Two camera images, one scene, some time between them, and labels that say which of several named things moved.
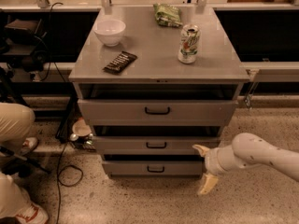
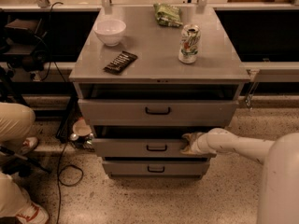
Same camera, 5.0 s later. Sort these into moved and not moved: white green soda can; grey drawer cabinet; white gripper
Moved: white gripper
Not moved: white green soda can; grey drawer cabinet
